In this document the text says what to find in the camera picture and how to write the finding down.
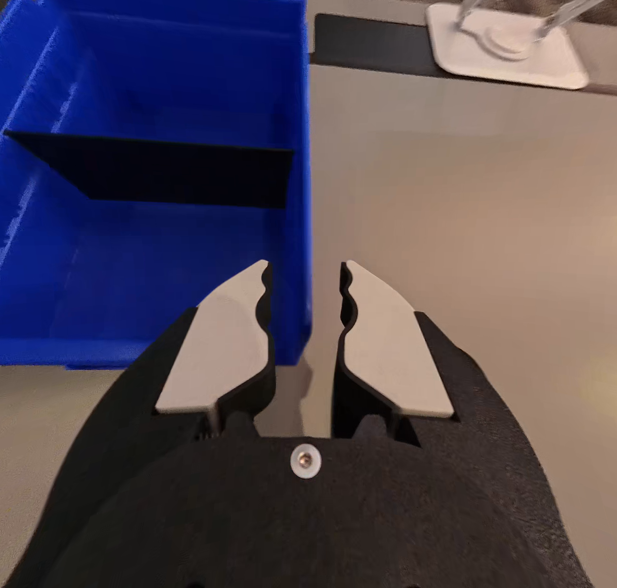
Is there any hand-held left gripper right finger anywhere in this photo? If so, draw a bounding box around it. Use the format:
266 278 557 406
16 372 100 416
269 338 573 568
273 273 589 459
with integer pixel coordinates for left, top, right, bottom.
333 260 456 420

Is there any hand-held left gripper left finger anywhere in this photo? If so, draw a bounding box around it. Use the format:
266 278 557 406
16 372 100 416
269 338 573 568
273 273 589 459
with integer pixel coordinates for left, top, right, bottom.
154 259 278 416

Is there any blue plastic bin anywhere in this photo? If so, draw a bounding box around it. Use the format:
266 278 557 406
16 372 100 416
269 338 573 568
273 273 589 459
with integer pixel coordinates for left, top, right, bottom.
0 0 314 371

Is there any white stand with wooden board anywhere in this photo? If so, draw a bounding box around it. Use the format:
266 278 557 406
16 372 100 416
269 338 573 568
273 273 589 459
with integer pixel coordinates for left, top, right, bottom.
425 0 617 90

